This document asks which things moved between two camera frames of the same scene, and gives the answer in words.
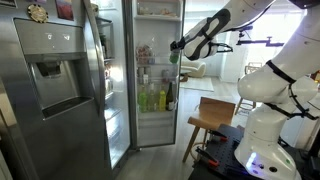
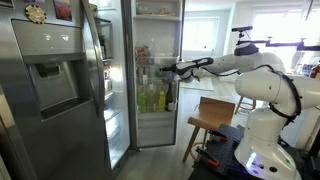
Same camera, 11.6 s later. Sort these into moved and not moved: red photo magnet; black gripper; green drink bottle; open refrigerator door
Moved: black gripper
Not moved: green drink bottle; red photo magnet; open refrigerator door
